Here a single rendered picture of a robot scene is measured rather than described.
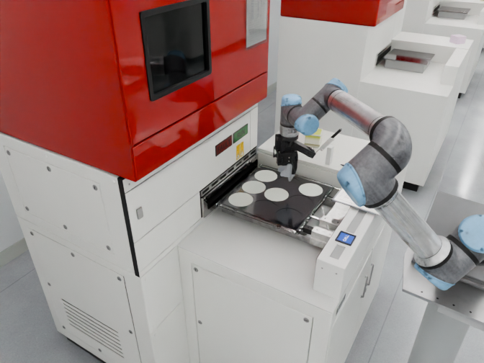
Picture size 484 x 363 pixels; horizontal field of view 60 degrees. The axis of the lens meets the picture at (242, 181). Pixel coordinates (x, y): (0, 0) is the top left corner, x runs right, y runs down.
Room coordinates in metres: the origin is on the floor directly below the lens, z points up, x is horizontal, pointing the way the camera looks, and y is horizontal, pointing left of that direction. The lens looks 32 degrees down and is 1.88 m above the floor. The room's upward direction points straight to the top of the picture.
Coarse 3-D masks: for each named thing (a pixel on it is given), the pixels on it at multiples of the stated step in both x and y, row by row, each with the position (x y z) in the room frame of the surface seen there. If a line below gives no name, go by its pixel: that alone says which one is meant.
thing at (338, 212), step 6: (336, 204) 1.42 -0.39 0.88; (342, 204) 1.42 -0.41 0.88; (330, 210) 1.37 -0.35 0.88; (336, 210) 1.37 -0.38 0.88; (342, 210) 1.37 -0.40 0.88; (330, 216) 1.33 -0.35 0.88; (336, 216) 1.33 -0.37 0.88; (342, 216) 1.33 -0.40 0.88; (324, 228) 1.26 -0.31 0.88; (312, 240) 1.20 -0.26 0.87; (318, 240) 1.19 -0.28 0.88; (318, 246) 1.18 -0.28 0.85
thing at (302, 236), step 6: (222, 210) 1.44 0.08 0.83; (228, 210) 1.43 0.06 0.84; (240, 216) 1.40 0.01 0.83; (252, 222) 1.37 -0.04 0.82; (258, 222) 1.35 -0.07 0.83; (270, 228) 1.32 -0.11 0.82; (276, 228) 1.31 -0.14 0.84; (288, 234) 1.28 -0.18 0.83; (294, 234) 1.27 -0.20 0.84; (300, 234) 1.26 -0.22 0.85; (306, 234) 1.26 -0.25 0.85; (300, 240) 1.26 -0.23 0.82; (306, 240) 1.24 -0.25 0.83
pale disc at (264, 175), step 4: (256, 172) 1.64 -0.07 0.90; (260, 172) 1.64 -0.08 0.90; (264, 172) 1.64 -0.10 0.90; (268, 172) 1.64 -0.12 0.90; (272, 172) 1.64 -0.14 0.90; (256, 176) 1.60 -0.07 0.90; (260, 176) 1.60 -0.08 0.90; (264, 176) 1.60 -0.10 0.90; (268, 176) 1.60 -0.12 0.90; (272, 176) 1.60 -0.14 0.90; (276, 176) 1.60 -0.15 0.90; (260, 180) 1.57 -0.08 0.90; (264, 180) 1.57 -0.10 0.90; (268, 180) 1.57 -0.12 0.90; (272, 180) 1.57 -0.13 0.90
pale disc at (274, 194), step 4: (272, 188) 1.50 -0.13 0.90; (276, 188) 1.50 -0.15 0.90; (280, 188) 1.50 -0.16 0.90; (264, 192) 1.47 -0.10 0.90; (268, 192) 1.47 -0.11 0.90; (272, 192) 1.47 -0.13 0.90; (276, 192) 1.47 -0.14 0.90; (280, 192) 1.47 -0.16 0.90; (284, 192) 1.47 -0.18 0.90; (268, 196) 1.44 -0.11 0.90; (272, 196) 1.44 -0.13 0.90; (276, 196) 1.44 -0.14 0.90; (280, 196) 1.44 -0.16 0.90; (284, 196) 1.44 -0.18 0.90; (272, 200) 1.41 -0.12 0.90; (276, 200) 1.41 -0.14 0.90; (280, 200) 1.41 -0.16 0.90
